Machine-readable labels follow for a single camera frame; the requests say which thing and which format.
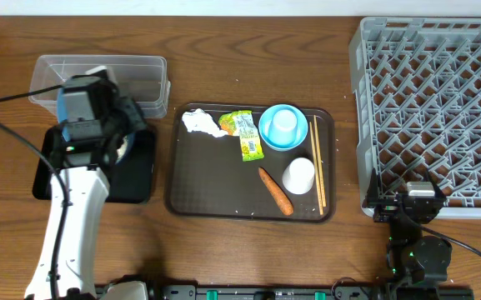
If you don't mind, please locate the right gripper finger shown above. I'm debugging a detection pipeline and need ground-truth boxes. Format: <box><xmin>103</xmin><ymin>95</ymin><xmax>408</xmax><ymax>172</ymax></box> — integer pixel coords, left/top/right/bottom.
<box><xmin>425</xmin><ymin>171</ymin><xmax>446</xmax><ymax>199</ymax></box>
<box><xmin>366</xmin><ymin>168</ymin><xmax>381</xmax><ymax>200</ymax></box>

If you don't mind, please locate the pale pink cup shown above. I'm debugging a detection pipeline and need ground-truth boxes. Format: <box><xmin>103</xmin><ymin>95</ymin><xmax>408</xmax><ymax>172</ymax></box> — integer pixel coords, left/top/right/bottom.
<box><xmin>282</xmin><ymin>157</ymin><xmax>315</xmax><ymax>195</ymax></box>

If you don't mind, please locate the orange carrot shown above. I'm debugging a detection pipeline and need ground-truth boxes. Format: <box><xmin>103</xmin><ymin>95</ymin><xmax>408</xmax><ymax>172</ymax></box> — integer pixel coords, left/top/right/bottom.
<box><xmin>258</xmin><ymin>167</ymin><xmax>293</xmax><ymax>216</ymax></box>

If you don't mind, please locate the light blue cup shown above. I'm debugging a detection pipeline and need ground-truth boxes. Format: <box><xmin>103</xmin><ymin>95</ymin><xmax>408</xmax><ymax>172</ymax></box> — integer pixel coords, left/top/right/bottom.
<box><xmin>268</xmin><ymin>109</ymin><xmax>298</xmax><ymax>147</ymax></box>

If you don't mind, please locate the dark blue plate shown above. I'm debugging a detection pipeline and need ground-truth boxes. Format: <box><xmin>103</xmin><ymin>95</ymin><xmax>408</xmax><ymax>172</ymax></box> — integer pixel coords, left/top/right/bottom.
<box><xmin>57</xmin><ymin>91</ymin><xmax>134</xmax><ymax>163</ymax></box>

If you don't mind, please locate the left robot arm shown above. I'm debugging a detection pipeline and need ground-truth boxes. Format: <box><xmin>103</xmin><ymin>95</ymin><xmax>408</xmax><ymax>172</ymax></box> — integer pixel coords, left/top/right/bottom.
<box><xmin>24</xmin><ymin>70</ymin><xmax>146</xmax><ymax>299</ymax></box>

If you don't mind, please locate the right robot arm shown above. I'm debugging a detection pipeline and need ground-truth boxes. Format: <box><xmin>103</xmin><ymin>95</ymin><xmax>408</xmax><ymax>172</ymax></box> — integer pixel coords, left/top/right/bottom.
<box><xmin>362</xmin><ymin>171</ymin><xmax>452</xmax><ymax>299</ymax></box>

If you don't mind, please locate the grey dishwasher rack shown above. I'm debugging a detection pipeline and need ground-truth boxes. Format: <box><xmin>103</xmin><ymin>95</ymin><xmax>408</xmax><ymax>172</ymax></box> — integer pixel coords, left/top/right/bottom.
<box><xmin>348</xmin><ymin>17</ymin><xmax>481</xmax><ymax>219</ymax></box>

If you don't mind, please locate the clear plastic bin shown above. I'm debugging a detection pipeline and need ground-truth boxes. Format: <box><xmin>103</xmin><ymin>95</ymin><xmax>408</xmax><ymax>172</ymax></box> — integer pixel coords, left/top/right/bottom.
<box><xmin>29</xmin><ymin>54</ymin><xmax>171</xmax><ymax>119</ymax></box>

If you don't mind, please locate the black plastic tray bin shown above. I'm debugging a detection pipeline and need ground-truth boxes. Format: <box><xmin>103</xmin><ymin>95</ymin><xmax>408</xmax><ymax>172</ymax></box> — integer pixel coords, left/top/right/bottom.
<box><xmin>32</xmin><ymin>127</ymin><xmax>156</xmax><ymax>204</ymax></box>

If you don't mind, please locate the right wooden chopstick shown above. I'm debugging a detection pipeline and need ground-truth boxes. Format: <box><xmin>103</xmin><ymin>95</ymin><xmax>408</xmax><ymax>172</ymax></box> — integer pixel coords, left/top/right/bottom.
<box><xmin>312</xmin><ymin>116</ymin><xmax>327</xmax><ymax>213</ymax></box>

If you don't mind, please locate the crumpled white tissue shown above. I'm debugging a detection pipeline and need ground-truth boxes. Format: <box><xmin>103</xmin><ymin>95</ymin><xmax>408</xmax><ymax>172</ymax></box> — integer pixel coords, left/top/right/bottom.
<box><xmin>182</xmin><ymin>108</ymin><xmax>228</xmax><ymax>138</ymax></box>

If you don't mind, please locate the light blue bowl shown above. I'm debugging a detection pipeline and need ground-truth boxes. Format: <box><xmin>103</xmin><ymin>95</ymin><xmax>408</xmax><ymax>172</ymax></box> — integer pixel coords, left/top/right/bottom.
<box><xmin>258</xmin><ymin>104</ymin><xmax>308</xmax><ymax>152</ymax></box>

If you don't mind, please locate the dark brown serving tray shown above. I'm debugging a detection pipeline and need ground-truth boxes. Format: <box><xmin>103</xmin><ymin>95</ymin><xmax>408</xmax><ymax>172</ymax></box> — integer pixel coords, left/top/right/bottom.
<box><xmin>165</xmin><ymin>102</ymin><xmax>336</xmax><ymax>223</ymax></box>

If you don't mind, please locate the green snack wrapper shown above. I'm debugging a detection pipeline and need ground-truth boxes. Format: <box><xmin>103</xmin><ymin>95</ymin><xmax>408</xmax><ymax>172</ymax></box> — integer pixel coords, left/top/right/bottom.
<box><xmin>218</xmin><ymin>110</ymin><xmax>264</xmax><ymax>162</ymax></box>

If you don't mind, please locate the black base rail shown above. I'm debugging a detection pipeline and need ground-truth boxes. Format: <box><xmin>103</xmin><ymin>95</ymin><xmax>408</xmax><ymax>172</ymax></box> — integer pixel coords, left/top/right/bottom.
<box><xmin>95</xmin><ymin>275</ymin><xmax>474</xmax><ymax>300</ymax></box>

